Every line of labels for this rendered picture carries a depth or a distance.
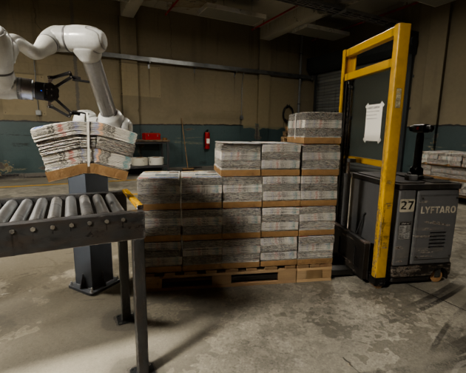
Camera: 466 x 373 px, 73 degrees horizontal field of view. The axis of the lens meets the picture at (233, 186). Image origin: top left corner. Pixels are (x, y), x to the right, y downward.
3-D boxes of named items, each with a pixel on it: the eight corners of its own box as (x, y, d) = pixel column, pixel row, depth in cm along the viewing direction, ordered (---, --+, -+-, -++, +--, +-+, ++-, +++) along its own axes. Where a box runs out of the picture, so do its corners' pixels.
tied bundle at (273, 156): (250, 169, 264) (251, 142, 260) (284, 169, 268) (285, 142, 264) (260, 176, 227) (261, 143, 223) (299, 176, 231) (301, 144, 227)
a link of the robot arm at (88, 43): (106, 129, 230) (136, 130, 231) (100, 145, 220) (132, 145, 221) (66, 18, 171) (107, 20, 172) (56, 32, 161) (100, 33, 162)
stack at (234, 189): (146, 269, 264) (143, 170, 250) (281, 262, 283) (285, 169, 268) (140, 293, 227) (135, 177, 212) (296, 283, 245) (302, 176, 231)
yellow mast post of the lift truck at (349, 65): (329, 243, 307) (342, 50, 277) (337, 242, 308) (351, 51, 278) (333, 246, 298) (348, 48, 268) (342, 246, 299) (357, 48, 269)
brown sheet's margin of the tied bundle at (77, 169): (85, 164, 164) (83, 156, 162) (88, 172, 138) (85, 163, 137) (51, 172, 158) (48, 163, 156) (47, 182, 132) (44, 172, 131)
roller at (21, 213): (32, 208, 162) (34, 199, 162) (19, 235, 121) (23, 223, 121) (21, 206, 160) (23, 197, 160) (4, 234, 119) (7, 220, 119)
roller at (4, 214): (18, 208, 160) (18, 198, 159) (1, 236, 119) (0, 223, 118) (7, 209, 158) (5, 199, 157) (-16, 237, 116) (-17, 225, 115)
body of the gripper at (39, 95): (35, 81, 139) (59, 83, 143) (35, 101, 140) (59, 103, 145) (33, 78, 132) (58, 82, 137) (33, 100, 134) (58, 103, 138)
